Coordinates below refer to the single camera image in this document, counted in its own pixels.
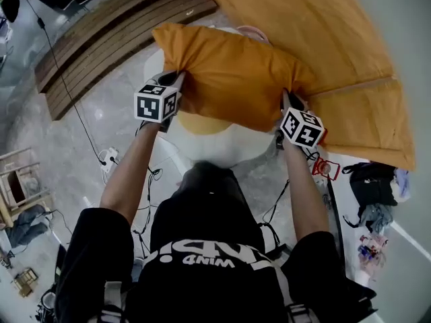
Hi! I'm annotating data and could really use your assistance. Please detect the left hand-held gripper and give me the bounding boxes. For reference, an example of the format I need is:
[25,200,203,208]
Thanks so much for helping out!
[133,70,187,134]

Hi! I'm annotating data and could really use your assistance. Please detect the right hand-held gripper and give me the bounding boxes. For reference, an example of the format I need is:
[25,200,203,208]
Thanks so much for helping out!
[275,88,328,149]

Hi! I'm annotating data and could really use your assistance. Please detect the orange pillow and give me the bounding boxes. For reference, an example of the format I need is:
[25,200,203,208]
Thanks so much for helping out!
[152,23,317,133]

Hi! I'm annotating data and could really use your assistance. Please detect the person's right forearm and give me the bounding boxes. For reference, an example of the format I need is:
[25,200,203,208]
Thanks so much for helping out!
[281,139,331,242]

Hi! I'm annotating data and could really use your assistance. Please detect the person's left forearm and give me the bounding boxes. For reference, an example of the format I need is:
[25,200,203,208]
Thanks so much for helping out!
[99,120,163,227]

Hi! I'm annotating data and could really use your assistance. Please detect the pink round rim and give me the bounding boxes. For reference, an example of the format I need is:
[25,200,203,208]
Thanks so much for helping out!
[236,25,271,45]

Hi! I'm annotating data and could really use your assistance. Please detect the orange quilted mattress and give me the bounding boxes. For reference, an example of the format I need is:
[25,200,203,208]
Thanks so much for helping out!
[197,0,417,172]

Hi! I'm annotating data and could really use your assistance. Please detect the brown wooden slatted bench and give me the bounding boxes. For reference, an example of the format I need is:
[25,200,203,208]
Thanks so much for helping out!
[34,0,218,121]

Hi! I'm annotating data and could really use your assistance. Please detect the white power strip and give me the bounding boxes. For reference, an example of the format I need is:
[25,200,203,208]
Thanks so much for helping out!
[98,147,121,174]

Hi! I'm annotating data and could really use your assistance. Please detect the black backpack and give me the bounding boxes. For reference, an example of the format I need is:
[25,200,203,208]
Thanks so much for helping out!
[341,161,400,215]

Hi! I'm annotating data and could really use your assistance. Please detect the pale blue cloth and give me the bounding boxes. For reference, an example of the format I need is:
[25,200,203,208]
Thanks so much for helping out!
[393,168,412,202]

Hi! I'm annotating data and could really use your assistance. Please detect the grey crumpled cloth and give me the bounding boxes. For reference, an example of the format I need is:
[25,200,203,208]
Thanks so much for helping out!
[358,203,395,234]

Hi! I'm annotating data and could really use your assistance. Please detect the colourful plastic packet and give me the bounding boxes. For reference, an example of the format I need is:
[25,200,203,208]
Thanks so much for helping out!
[357,233,391,273]

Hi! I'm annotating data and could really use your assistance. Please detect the person's black printed t-shirt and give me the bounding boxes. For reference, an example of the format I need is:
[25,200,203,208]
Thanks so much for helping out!
[55,162,378,323]

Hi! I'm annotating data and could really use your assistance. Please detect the light wooden chair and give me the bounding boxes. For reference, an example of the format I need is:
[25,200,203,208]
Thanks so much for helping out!
[0,147,55,229]

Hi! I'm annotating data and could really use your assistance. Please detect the crumpled blue jeans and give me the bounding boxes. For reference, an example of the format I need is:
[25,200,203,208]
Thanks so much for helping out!
[4,204,52,249]

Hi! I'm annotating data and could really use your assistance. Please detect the small wooden crate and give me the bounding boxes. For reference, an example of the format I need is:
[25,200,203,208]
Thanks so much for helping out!
[12,266,40,298]

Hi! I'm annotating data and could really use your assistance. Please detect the red lantern frame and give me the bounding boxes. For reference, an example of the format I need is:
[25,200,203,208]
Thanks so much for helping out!
[311,156,341,182]

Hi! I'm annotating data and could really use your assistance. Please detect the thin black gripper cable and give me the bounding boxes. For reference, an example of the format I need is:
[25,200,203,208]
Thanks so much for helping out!
[261,178,291,248]
[131,165,164,258]

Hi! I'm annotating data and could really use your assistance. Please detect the long black power cable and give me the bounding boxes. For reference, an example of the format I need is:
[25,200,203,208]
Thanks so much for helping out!
[18,0,106,165]

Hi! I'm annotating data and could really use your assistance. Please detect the grey chest harness strap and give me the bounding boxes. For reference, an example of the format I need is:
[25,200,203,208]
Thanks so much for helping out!
[269,254,320,323]
[96,280,125,323]

